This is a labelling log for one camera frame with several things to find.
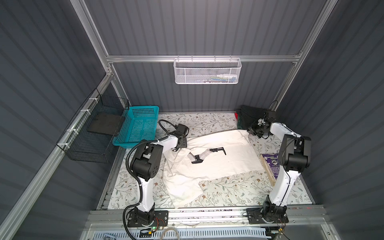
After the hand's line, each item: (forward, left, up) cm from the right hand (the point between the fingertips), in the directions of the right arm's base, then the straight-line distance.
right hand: (249, 129), depth 101 cm
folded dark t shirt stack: (+12, -1, +1) cm, 12 cm away
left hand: (-7, +49, -5) cm, 50 cm away
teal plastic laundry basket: (+11, +83, -5) cm, 84 cm away
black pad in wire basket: (-13, +84, +23) cm, 88 cm away
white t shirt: (-17, +30, -7) cm, 35 cm away
